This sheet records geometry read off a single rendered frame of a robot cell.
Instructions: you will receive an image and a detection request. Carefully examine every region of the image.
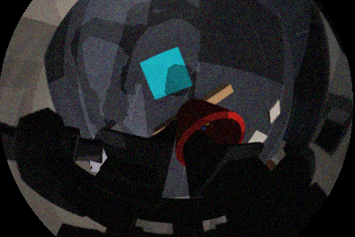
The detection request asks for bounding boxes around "beige flat square slab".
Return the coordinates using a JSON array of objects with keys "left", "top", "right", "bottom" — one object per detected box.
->
[{"left": 268, "top": 99, "right": 279, "bottom": 124}]

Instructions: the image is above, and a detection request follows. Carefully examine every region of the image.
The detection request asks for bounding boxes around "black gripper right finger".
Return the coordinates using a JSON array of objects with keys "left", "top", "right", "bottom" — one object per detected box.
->
[{"left": 184, "top": 130, "right": 265, "bottom": 198}]

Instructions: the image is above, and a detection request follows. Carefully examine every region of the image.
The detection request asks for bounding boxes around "beige rectangular block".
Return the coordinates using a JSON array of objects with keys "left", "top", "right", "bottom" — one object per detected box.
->
[{"left": 242, "top": 126, "right": 267, "bottom": 143}]

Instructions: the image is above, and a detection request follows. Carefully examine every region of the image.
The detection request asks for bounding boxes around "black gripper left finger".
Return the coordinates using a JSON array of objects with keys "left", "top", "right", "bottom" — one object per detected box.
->
[{"left": 99, "top": 119, "right": 178, "bottom": 197}]

